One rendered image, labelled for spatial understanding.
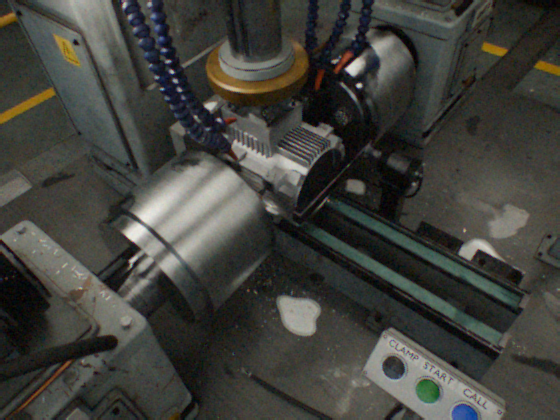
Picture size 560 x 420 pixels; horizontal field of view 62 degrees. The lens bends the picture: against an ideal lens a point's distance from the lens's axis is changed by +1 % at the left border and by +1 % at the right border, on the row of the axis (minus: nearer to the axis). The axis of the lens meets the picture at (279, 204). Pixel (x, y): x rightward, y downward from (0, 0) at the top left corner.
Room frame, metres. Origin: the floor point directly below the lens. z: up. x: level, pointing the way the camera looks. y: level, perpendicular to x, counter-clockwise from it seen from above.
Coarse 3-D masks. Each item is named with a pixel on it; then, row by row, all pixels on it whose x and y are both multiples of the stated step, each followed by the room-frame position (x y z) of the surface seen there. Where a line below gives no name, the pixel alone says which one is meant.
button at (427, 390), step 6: (420, 384) 0.20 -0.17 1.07; (426, 384) 0.20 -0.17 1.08; (432, 384) 0.20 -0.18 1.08; (420, 390) 0.19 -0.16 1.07; (426, 390) 0.19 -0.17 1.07; (432, 390) 0.19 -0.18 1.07; (438, 390) 0.19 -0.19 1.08; (420, 396) 0.19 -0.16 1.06; (426, 396) 0.19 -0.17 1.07; (432, 396) 0.18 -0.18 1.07; (438, 396) 0.18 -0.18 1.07; (426, 402) 0.18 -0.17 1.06; (432, 402) 0.18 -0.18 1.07
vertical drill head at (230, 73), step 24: (240, 0) 0.67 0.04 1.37; (264, 0) 0.67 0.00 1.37; (240, 24) 0.67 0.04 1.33; (264, 24) 0.67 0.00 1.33; (216, 48) 0.76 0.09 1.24; (240, 48) 0.68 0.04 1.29; (264, 48) 0.67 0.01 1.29; (288, 48) 0.71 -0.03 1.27; (216, 72) 0.68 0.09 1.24; (240, 72) 0.66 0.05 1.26; (264, 72) 0.65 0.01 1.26; (288, 72) 0.67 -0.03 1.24; (240, 96) 0.63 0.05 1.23; (264, 96) 0.62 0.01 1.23; (288, 96) 0.64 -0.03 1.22; (264, 120) 0.65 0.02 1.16
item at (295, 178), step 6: (222, 132) 0.71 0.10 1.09; (228, 138) 0.69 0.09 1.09; (330, 138) 0.67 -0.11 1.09; (336, 138) 0.67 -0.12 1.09; (336, 144) 0.66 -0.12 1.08; (294, 174) 0.58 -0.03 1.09; (300, 174) 0.58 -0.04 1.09; (288, 180) 0.58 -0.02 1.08; (294, 180) 0.57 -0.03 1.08; (300, 180) 0.57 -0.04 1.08; (300, 186) 0.57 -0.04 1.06; (294, 222) 0.57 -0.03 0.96
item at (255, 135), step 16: (224, 112) 0.71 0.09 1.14; (240, 112) 0.74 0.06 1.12; (256, 112) 0.71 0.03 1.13; (288, 112) 0.71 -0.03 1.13; (240, 128) 0.69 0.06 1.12; (256, 128) 0.66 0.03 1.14; (272, 128) 0.65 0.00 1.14; (288, 128) 0.68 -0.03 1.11; (256, 144) 0.66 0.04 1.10; (272, 144) 0.64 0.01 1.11
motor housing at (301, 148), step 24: (240, 144) 0.69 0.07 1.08; (288, 144) 0.65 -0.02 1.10; (312, 144) 0.63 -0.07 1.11; (240, 168) 0.64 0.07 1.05; (264, 168) 0.62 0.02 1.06; (288, 168) 0.61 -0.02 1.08; (312, 168) 0.71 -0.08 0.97; (288, 192) 0.57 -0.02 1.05; (288, 216) 0.56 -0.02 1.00; (312, 216) 0.61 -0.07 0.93
